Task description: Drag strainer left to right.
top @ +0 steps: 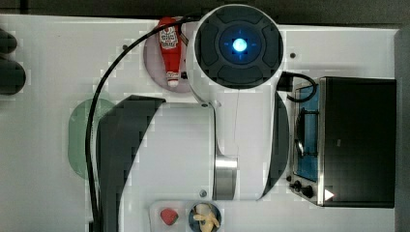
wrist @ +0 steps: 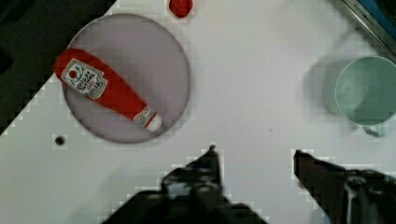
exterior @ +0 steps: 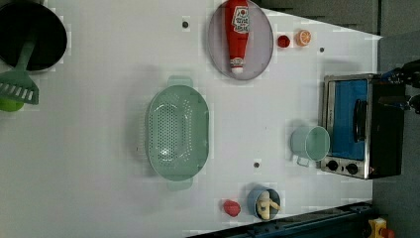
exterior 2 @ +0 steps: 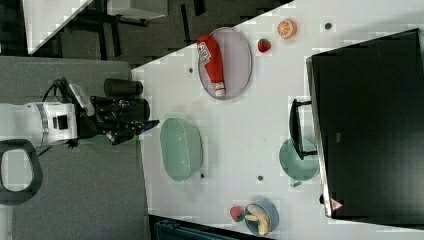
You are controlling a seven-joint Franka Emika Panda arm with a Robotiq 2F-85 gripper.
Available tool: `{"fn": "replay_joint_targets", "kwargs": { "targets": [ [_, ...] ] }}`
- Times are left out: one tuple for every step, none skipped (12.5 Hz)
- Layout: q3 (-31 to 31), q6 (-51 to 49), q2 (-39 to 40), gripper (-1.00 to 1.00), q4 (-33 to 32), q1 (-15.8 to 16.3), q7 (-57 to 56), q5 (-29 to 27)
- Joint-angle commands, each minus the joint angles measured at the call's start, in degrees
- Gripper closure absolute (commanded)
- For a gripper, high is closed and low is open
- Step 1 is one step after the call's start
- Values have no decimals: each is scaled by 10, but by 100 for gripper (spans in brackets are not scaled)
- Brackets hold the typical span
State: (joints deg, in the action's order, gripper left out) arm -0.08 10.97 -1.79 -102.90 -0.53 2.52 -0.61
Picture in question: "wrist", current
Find green mug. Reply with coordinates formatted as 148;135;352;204
322;56;395;138

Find silver black toaster oven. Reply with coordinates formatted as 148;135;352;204
335;0;396;58

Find red strawberry toy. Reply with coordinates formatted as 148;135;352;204
168;0;193;19

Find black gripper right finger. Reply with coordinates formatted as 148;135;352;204
293;150;396;224

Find red ketchup bottle toy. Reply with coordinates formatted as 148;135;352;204
53;49;163;133

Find grey round plate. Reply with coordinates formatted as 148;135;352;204
63;13;191;144

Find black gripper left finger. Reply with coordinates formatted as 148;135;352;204
161;145;223;200

